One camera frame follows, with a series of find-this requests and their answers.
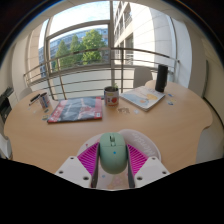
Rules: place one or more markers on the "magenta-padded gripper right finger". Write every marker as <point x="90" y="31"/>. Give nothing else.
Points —
<point x="150" y="168"/>

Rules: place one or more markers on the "light blue booklet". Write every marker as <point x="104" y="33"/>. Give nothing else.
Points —
<point x="143" y="97"/>

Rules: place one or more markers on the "red and grey magazine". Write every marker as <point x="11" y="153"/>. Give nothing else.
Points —
<point x="76" y="109"/>

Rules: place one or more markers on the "mint green computer mouse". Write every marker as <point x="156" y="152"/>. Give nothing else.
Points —
<point x="113" y="155"/>

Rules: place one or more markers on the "black cylinder speaker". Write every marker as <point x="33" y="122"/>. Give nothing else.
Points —
<point x="161" y="78"/>

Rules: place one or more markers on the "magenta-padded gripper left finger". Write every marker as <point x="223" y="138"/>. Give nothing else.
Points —
<point x="75" y="168"/>

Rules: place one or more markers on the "black office printer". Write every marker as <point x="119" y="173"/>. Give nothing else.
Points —
<point x="5" y="106"/>

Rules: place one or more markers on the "metal balcony railing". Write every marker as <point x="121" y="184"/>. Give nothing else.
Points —
<point x="86" y="50"/>

